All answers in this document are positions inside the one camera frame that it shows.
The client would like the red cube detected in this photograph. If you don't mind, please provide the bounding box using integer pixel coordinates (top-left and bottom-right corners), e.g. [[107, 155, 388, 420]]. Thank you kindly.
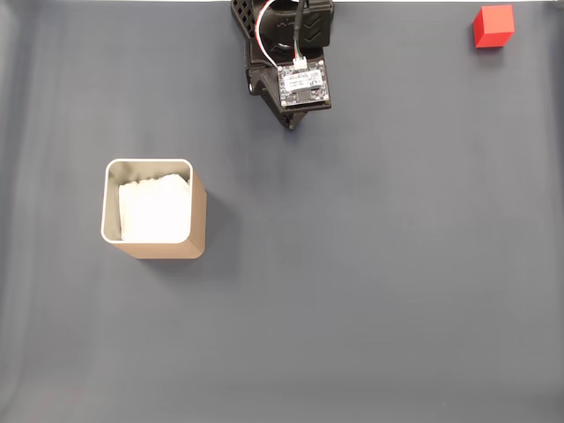
[[473, 4, 516, 48]]

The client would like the beige square box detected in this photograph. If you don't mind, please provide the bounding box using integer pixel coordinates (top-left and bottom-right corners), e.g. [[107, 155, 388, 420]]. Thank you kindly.
[[100, 157, 208, 261]]

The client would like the blue-grey table mat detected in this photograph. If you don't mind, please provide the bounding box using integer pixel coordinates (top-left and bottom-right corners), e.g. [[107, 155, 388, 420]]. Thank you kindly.
[[0, 2, 564, 423]]

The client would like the white tissue paper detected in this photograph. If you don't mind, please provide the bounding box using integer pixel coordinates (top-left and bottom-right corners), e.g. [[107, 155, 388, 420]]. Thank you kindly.
[[117, 174, 191, 242]]

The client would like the black cable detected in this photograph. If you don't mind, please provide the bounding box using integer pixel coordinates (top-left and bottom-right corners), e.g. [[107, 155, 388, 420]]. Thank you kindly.
[[293, 0, 310, 58]]

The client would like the camera circuit board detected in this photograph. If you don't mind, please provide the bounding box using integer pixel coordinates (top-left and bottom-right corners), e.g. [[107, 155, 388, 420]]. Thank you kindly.
[[276, 60, 332, 110]]

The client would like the white red wire bundle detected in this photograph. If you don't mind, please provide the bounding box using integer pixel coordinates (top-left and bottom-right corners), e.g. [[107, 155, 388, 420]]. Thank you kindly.
[[254, 0, 308, 71]]

